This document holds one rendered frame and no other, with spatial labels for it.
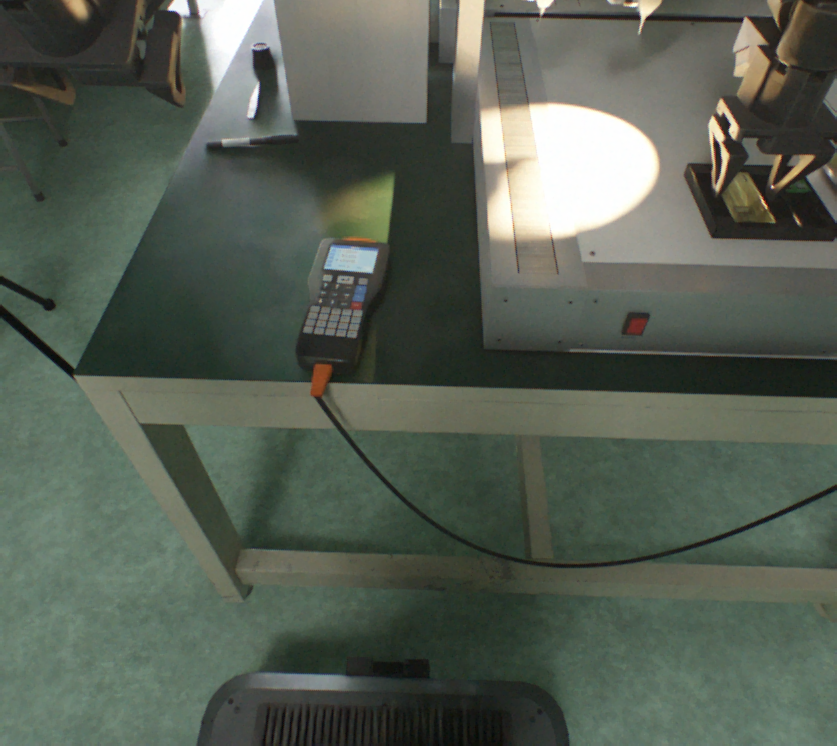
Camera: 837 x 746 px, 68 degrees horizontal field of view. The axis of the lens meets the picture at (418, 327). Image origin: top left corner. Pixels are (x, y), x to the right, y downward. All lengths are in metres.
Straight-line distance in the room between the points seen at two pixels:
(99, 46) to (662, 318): 0.55
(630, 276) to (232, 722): 0.81
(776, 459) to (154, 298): 1.40
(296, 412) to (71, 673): 0.86
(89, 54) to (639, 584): 1.13
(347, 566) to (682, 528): 0.73
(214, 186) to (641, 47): 0.68
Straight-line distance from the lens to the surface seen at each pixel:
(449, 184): 0.91
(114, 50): 0.53
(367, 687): 1.05
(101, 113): 2.88
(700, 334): 0.71
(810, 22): 0.68
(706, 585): 1.30
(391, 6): 0.98
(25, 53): 0.56
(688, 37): 1.17
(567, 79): 0.98
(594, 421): 0.73
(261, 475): 1.49
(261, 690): 1.06
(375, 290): 0.71
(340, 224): 0.84
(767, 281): 0.70
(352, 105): 1.05
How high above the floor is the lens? 1.28
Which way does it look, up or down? 48 degrees down
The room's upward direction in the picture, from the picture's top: 1 degrees clockwise
